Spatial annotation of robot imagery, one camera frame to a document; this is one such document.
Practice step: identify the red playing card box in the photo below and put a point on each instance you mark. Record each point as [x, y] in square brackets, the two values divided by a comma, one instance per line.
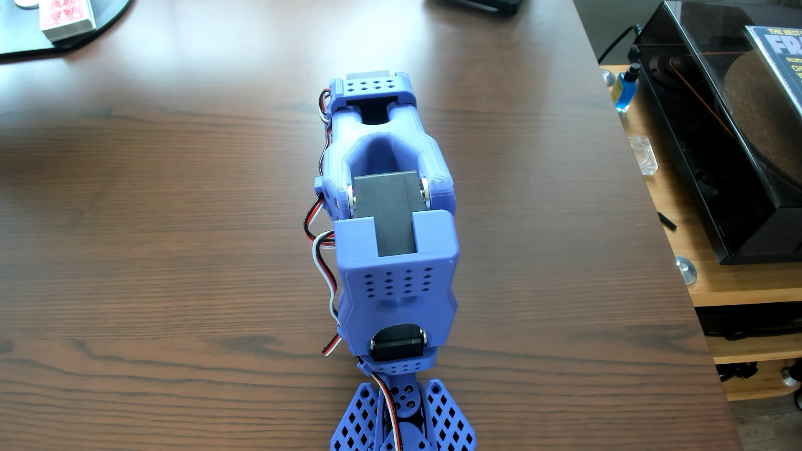
[66, 17]

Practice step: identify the black desk mat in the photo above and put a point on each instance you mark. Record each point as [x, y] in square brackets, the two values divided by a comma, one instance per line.
[106, 12]

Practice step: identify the small white object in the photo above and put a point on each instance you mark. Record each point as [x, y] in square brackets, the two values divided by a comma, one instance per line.
[26, 3]

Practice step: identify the cork turntable mat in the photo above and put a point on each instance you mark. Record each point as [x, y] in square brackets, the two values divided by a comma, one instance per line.
[761, 119]

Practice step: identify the wooden shelf unit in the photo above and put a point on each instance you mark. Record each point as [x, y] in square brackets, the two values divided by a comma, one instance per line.
[739, 285]

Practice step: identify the purple robot arm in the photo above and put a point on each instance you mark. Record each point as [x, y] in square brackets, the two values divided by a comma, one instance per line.
[395, 250]

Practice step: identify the small blue liquid bottle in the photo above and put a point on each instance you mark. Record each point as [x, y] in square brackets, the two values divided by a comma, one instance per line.
[625, 91]

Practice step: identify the black device inside shelf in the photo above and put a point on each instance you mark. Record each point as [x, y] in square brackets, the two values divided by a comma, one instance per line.
[752, 324]

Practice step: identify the small black stick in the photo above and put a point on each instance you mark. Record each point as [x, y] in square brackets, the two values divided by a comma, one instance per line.
[666, 220]

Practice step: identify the black flat device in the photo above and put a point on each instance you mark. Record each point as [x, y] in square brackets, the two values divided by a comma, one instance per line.
[479, 5]

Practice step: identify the clear plastic block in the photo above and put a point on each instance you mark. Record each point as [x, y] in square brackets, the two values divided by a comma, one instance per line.
[644, 155]

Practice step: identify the round metal puck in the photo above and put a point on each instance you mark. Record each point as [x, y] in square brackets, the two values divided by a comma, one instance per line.
[608, 77]
[687, 270]

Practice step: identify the blue album cover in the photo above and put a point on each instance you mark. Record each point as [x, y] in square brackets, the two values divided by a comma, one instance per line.
[783, 56]

